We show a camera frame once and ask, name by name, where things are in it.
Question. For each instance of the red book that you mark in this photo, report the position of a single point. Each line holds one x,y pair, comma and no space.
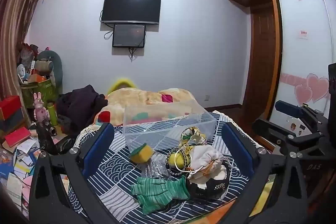
17,137

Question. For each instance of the yellow soft ball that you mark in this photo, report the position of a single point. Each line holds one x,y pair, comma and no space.
175,161

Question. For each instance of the dark clothes pile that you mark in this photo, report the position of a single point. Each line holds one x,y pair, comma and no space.
78,102

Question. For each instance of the small black wall monitor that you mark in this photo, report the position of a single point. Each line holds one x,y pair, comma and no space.
129,35

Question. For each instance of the white sliding wardrobe door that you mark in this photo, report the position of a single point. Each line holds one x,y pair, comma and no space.
299,56

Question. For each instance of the pink rabbit toy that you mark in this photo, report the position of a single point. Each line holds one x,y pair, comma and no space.
40,109

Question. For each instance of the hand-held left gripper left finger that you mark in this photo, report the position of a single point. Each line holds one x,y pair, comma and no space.
98,146

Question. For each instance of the green knitted gloves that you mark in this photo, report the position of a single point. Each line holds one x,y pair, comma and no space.
157,192

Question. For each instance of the pile of papers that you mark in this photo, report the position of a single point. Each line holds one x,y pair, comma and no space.
18,166

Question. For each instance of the small paper door sticker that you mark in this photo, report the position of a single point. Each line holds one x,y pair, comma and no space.
304,35

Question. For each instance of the blue white patterned mat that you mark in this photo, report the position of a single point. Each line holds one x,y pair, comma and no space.
118,169

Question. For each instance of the clear plastic storage box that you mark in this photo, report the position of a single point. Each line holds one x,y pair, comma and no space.
157,132

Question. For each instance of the pink heart stickers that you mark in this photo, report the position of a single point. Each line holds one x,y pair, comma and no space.
315,87

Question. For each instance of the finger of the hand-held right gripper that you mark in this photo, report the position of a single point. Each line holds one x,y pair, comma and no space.
287,108
273,132

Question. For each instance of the brown striped curtain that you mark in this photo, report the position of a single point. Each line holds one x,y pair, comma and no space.
15,19

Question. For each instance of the floral fabric pouch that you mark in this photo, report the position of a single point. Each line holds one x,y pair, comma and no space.
193,136

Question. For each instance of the white wall socket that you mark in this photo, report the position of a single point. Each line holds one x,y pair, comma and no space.
207,97

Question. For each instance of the black wall television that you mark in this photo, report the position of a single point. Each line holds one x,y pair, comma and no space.
131,7

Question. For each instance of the green bottle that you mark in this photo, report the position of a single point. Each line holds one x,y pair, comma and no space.
53,115

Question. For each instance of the yellow plush toy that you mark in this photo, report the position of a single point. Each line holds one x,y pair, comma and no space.
119,85

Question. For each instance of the black tripod with camera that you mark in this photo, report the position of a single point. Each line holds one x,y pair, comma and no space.
48,138

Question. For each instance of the brown wooden door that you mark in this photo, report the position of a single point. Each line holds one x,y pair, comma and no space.
262,61

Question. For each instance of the yellow green sponge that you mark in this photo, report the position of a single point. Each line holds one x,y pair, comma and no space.
143,154

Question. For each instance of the red box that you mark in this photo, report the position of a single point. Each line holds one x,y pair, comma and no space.
10,106

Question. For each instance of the beige blanket with coloured squares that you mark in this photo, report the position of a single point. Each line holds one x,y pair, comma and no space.
147,102

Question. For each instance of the clear plastic bag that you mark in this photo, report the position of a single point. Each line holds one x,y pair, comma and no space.
155,170

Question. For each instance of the grey box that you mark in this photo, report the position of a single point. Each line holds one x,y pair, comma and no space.
11,121

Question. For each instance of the grey plush toy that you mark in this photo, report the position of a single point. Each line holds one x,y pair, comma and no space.
50,66

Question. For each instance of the green cardboard box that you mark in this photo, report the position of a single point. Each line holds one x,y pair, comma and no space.
43,92

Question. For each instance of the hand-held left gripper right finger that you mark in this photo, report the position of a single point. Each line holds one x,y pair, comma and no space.
237,146

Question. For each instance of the pile of household clutter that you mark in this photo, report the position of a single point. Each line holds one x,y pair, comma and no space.
27,61

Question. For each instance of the black beaded hair band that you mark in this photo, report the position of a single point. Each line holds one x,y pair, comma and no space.
187,161

